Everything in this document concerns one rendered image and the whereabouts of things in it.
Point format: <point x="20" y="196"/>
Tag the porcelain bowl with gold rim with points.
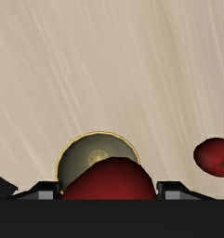
<point x="85" y="155"/>

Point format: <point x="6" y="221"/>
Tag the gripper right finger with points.
<point x="175" y="192"/>

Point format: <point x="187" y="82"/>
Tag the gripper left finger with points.
<point x="45" y="192"/>

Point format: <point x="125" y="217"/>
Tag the red tomato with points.
<point x="212" y="156"/>
<point x="112" y="181"/>

